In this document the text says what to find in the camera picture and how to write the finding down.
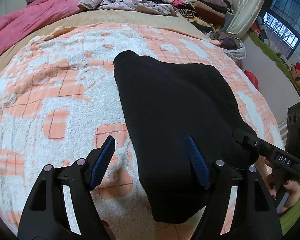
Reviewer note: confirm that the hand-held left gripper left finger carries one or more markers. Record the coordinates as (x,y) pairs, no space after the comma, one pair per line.
(102,162)

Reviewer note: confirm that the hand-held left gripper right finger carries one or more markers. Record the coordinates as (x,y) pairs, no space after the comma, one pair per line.
(197,165)

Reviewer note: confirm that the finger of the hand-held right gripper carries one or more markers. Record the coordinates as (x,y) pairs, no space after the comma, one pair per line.
(250,142)

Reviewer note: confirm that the black printed shirt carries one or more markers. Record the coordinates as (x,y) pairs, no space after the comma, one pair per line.
(175,120)

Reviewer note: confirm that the person's right forearm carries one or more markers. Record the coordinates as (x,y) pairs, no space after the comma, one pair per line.
(293,212)

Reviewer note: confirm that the clothes heap on ledge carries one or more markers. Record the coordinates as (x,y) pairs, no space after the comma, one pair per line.
(270,40)

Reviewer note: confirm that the stack of folded clothes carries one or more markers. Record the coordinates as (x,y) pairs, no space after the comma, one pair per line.
(202,5)

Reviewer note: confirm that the person's right hand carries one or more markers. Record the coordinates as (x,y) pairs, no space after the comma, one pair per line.
(288,192)

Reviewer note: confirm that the red bag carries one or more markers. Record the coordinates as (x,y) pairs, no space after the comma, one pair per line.
(252,78)

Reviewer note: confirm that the orange white fleece blanket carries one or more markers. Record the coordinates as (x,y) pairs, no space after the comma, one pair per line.
(65,85)

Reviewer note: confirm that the green window ledge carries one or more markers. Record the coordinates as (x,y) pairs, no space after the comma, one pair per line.
(267,47)

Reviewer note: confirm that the white plastic bag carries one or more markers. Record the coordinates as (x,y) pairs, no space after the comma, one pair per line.
(230,46)

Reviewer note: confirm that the window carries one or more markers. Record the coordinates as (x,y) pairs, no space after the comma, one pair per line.
(287,22)

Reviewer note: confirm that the white curtain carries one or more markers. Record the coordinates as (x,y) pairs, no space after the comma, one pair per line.
(247,5)

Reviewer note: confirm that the lilac striped shirt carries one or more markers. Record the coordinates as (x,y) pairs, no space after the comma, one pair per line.
(92,1)

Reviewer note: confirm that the lilac printed garment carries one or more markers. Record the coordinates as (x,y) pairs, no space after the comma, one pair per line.
(140,5)

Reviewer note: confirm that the pink duvet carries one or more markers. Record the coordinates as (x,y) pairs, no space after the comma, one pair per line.
(27,17)

